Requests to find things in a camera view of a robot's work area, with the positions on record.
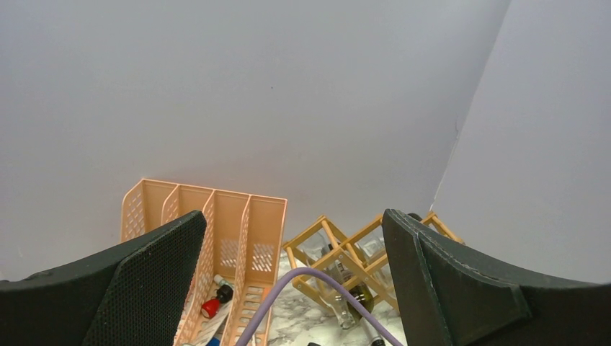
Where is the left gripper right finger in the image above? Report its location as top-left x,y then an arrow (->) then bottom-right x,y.
382,209 -> 610,345

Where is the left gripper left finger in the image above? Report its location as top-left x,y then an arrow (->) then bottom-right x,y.
1,210 -> 207,345

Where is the dark wine bottle with label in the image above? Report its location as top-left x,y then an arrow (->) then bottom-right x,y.
334,260 -> 385,346

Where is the wooden wine rack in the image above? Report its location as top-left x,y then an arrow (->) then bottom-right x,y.
281,210 -> 466,316

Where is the small clear glass bottle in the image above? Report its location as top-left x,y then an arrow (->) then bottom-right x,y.
301,231 -> 356,330

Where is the tall clear glass bottle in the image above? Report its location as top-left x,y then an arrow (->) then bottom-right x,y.
356,234 -> 396,299

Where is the red object in organizer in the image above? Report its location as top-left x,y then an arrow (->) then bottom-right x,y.
200,284 -> 233,319

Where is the pink plastic file organizer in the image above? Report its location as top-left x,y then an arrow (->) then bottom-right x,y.
120,179 -> 287,345

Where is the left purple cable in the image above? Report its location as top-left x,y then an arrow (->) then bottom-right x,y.
234,267 -> 406,346

